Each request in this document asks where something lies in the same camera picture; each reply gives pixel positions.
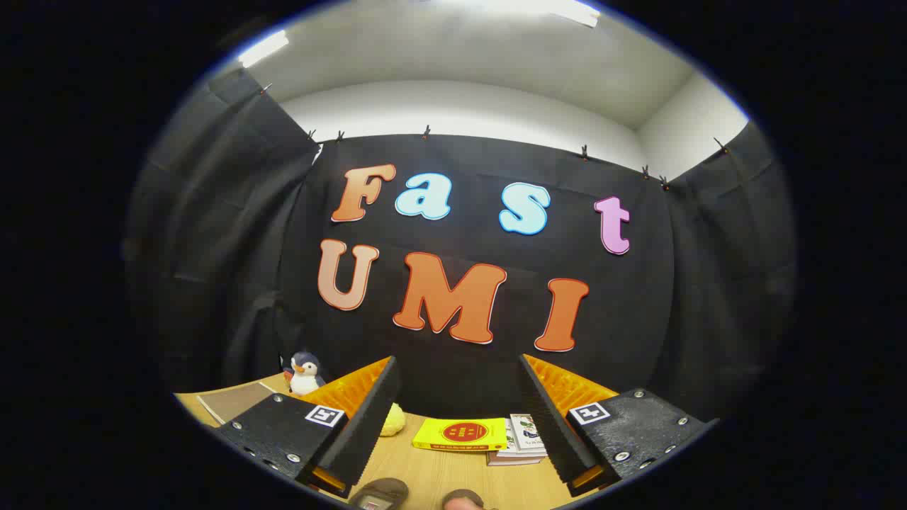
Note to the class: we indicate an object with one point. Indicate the penguin plush toy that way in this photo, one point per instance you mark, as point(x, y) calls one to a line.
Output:
point(305, 375)

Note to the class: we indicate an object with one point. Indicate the yellow book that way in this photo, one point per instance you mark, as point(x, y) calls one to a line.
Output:
point(460, 433)

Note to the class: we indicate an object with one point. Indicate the brown fabric storage box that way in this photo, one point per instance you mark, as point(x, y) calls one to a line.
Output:
point(234, 402)

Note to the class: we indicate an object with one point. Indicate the brown fuzzy slipper shoe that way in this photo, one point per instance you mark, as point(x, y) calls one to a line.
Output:
point(382, 490)
point(464, 501)

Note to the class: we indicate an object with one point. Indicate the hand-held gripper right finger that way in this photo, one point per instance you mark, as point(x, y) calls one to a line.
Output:
point(549, 425)

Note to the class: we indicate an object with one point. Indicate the yellow bread-shaped plush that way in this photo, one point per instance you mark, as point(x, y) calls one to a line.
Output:
point(393, 421)

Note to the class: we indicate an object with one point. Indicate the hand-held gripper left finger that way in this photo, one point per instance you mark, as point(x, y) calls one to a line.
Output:
point(368, 425)

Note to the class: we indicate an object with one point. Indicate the brown cover book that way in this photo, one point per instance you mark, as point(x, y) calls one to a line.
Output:
point(514, 462)

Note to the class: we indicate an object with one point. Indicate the row of small cloth clips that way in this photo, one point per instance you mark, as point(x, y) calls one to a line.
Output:
point(426, 132)

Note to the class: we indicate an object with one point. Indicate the ceiling light panel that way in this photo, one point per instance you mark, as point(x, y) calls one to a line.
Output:
point(262, 48)
point(575, 11)

